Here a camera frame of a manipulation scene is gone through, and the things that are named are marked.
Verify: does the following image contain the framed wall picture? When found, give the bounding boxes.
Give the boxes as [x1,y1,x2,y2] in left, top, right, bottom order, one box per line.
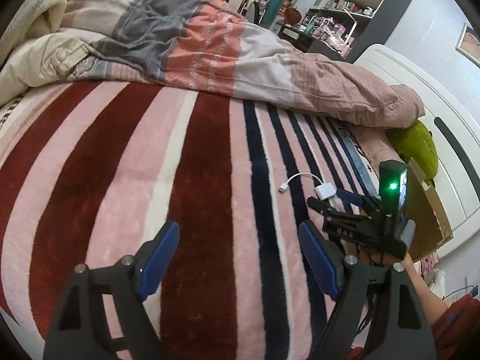
[456,23,480,67]

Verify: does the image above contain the white adapter with cable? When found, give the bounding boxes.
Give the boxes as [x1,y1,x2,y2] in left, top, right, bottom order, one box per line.
[278,172,337,201]

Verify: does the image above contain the cream coat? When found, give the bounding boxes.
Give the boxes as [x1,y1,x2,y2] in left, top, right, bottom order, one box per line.
[1,0,89,105]

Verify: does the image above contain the dark bookshelf with items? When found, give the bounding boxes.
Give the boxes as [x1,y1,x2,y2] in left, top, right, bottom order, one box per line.
[278,0,412,63]

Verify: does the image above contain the person forearm red sleeve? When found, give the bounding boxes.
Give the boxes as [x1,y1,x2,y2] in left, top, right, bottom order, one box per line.
[402,253,479,359]

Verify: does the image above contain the striped fleece blanket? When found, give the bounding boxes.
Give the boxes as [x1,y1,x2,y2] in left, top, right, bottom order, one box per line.
[1,81,377,359]

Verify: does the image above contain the brown cardboard box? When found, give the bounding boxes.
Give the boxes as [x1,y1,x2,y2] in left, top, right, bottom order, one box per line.
[406,158,453,262]

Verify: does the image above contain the green plush toy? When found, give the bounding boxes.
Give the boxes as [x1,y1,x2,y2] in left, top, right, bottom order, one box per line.
[385,120,439,186]

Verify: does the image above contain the pink striped duvet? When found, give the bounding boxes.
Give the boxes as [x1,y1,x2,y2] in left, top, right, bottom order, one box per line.
[60,0,425,128]

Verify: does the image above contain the pink ribbed pillow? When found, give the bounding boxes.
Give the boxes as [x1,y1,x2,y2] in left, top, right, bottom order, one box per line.
[349,124,404,176]

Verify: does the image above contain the black camera box green light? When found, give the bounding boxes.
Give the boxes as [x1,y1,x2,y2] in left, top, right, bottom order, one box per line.
[379,159,408,228]

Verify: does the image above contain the white bed headboard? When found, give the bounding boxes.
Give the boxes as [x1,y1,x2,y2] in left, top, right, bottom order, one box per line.
[355,44,480,258]

